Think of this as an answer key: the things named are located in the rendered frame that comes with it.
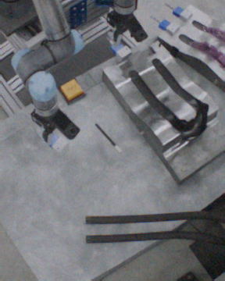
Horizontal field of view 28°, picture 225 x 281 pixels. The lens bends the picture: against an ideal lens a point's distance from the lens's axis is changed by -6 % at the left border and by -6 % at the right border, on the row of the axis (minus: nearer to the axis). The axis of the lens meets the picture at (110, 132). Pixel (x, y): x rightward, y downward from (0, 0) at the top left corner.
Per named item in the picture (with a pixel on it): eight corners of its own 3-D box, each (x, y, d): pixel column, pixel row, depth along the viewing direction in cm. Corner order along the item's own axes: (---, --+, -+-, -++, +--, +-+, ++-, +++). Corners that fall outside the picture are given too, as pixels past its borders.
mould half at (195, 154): (102, 80, 183) (102, 63, 171) (155, 51, 189) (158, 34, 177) (178, 185, 168) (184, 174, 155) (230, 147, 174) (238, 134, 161)
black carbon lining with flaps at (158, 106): (125, 76, 176) (126, 63, 167) (158, 58, 180) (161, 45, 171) (180, 150, 165) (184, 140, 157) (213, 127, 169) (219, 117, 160)
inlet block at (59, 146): (34, 136, 174) (32, 130, 169) (43, 126, 175) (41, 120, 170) (60, 158, 171) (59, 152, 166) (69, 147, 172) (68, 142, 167)
